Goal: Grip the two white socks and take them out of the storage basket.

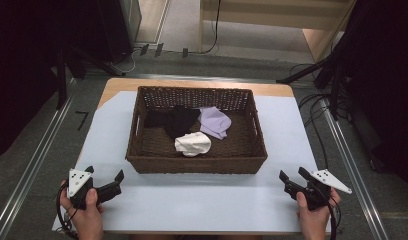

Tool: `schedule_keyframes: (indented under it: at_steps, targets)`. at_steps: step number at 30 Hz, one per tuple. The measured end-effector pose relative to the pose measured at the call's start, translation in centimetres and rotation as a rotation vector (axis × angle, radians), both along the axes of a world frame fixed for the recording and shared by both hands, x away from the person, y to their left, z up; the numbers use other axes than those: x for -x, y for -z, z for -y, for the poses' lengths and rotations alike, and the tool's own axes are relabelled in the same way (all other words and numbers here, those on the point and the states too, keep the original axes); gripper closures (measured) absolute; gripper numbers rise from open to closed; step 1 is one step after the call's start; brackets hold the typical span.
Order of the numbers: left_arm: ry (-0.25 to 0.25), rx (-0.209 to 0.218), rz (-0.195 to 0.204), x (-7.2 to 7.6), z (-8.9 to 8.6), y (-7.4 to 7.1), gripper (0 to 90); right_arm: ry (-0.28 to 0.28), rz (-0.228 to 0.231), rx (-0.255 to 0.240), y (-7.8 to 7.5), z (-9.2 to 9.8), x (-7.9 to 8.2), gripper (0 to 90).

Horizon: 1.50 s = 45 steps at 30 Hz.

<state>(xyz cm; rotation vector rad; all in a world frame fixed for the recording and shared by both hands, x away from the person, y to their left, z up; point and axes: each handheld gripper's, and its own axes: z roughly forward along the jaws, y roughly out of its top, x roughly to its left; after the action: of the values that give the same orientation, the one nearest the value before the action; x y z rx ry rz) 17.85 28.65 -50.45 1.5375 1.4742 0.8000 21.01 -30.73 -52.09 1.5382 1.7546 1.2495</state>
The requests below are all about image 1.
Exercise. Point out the white cloth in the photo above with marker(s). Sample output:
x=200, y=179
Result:
x=193, y=144

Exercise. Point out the person's right hand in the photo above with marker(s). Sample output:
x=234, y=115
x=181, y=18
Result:
x=313, y=223

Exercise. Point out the light wooden desk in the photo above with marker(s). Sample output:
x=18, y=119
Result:
x=258, y=13

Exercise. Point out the black cloth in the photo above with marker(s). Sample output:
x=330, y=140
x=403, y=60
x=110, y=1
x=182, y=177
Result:
x=178, y=121

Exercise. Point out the lavender cloth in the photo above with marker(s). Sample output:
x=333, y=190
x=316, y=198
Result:
x=213, y=121

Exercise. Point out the metal floor rail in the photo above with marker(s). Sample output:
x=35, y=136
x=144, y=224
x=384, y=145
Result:
x=355, y=173
x=32, y=170

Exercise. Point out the black curtain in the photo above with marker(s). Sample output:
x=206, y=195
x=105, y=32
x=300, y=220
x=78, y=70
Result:
x=22, y=66
x=385, y=83

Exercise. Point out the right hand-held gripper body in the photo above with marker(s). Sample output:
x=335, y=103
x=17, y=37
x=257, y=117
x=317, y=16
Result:
x=320, y=191

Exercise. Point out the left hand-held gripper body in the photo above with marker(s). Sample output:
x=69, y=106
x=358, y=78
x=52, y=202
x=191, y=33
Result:
x=75, y=181

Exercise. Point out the white table mat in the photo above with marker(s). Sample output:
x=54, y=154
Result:
x=198, y=203

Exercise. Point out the black tripod stand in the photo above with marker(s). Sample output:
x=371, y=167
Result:
x=61, y=83
x=335, y=96

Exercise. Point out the person's left hand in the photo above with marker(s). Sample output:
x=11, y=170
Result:
x=87, y=221

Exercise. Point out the brown wicker basket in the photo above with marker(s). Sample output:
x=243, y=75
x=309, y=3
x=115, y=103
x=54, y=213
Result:
x=238, y=153

